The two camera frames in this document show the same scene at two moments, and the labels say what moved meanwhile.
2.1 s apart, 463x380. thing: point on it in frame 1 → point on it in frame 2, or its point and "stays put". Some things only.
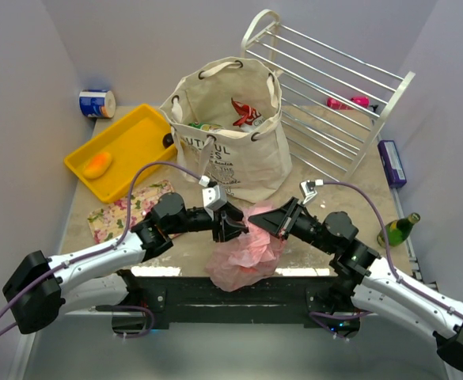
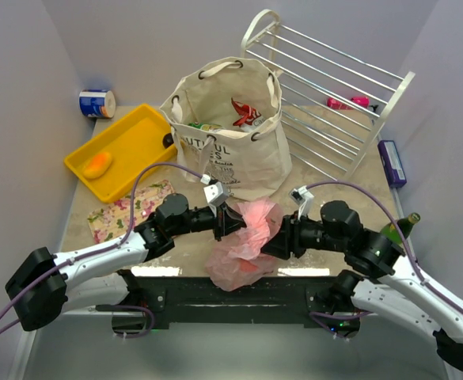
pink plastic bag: [248, 260] stays put
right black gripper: [291, 220] → [287, 236]
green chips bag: [206, 127] stays put
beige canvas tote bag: [225, 115] stays put
